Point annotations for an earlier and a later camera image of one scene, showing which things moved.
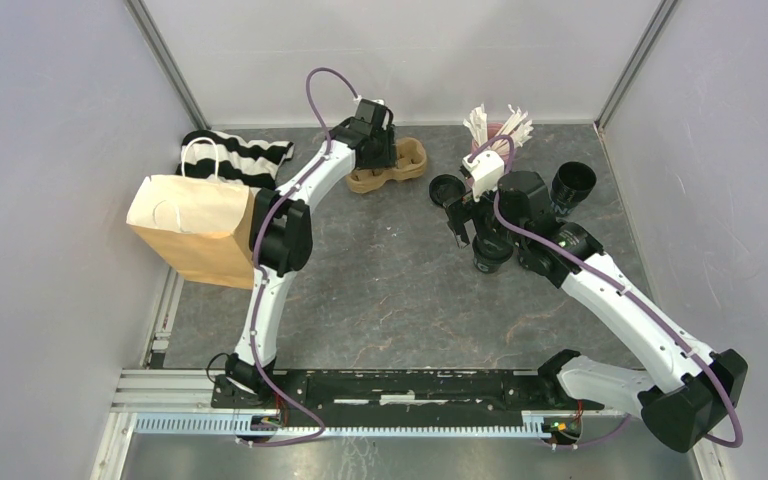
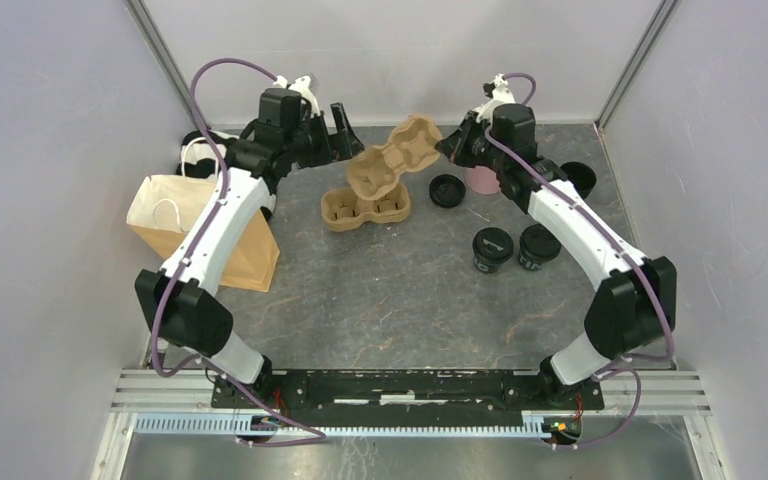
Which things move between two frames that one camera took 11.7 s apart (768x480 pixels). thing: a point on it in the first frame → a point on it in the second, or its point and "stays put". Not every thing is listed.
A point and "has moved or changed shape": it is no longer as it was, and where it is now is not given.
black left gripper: [389, 155] → [343, 145]
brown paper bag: [202, 226] stays put
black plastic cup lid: [446, 187] stays put
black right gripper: [462, 210] → [454, 146]
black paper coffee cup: [491, 251] stays put
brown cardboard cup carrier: [411, 161] has moved or changed shape
